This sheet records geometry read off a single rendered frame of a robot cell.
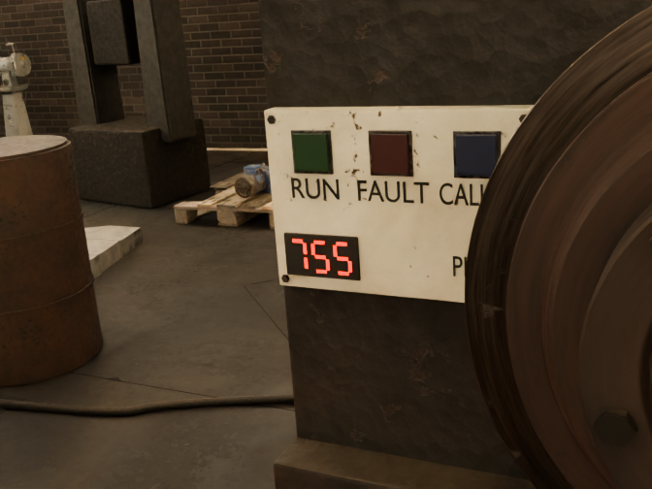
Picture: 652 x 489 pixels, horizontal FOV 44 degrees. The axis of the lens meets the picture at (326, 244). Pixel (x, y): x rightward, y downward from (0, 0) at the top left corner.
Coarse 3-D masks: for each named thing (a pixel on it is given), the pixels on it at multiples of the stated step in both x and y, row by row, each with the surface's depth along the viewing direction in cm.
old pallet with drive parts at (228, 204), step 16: (240, 176) 596; (224, 192) 546; (176, 208) 529; (192, 208) 524; (208, 208) 519; (224, 208) 514; (240, 208) 511; (256, 208) 508; (272, 208) 500; (224, 224) 517; (240, 224) 517; (272, 224) 504
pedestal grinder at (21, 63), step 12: (0, 60) 834; (12, 60) 822; (24, 60) 832; (0, 72) 839; (12, 72) 823; (24, 72) 834; (12, 84) 840; (24, 84) 845; (12, 96) 840; (12, 108) 843; (24, 108) 854; (12, 120) 846; (24, 120) 854; (12, 132) 850; (24, 132) 854
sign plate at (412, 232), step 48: (288, 144) 79; (336, 144) 76; (432, 144) 72; (288, 192) 80; (336, 192) 78; (384, 192) 76; (432, 192) 74; (480, 192) 72; (288, 240) 81; (336, 240) 79; (384, 240) 77; (432, 240) 75; (336, 288) 81; (384, 288) 79; (432, 288) 76
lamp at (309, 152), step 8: (296, 136) 77; (304, 136) 77; (312, 136) 77; (320, 136) 76; (296, 144) 78; (304, 144) 77; (312, 144) 77; (320, 144) 76; (296, 152) 78; (304, 152) 78; (312, 152) 77; (320, 152) 77; (328, 152) 77; (296, 160) 78; (304, 160) 78; (312, 160) 77; (320, 160) 77; (328, 160) 77; (296, 168) 78; (304, 168) 78; (312, 168) 78; (320, 168) 77; (328, 168) 77
